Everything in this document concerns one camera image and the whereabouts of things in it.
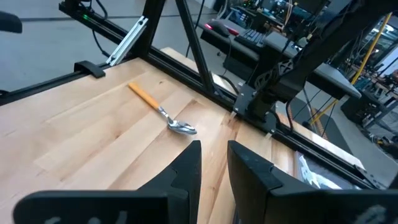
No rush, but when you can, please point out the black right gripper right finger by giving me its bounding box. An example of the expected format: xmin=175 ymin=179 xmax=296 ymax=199
xmin=227 ymin=140 xmax=398 ymax=224

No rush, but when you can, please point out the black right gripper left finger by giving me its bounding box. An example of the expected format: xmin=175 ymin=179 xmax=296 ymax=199
xmin=13 ymin=140 xmax=203 ymax=224

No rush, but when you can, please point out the black plastic clip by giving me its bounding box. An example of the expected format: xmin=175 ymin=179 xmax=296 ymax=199
xmin=73 ymin=60 xmax=107 ymax=79

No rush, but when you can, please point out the black keyboard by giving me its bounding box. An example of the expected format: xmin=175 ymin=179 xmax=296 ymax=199
xmin=233 ymin=28 xmax=267 ymax=47

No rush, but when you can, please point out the black computer mouse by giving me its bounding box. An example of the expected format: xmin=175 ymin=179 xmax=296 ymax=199
xmin=205 ymin=19 xmax=231 ymax=38

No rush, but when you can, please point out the yellow pole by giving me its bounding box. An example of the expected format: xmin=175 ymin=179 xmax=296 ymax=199
xmin=309 ymin=12 xmax=393 ymax=125

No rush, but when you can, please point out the black chair part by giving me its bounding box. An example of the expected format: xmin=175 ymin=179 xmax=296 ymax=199
xmin=0 ymin=11 xmax=23 ymax=34

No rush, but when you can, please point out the wooden-handled metal spoon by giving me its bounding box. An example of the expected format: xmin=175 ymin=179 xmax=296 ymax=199
xmin=127 ymin=82 xmax=198 ymax=136

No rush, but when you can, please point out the black aluminium table frame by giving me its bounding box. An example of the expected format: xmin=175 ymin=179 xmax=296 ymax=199
xmin=0 ymin=0 xmax=389 ymax=191

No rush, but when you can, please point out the silver aluminium bracket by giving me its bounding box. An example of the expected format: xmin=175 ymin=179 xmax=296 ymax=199
xmin=105 ymin=15 xmax=149 ymax=67

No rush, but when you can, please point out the black cable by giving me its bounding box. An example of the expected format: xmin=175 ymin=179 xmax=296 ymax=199
xmin=91 ymin=28 xmax=112 ymax=58

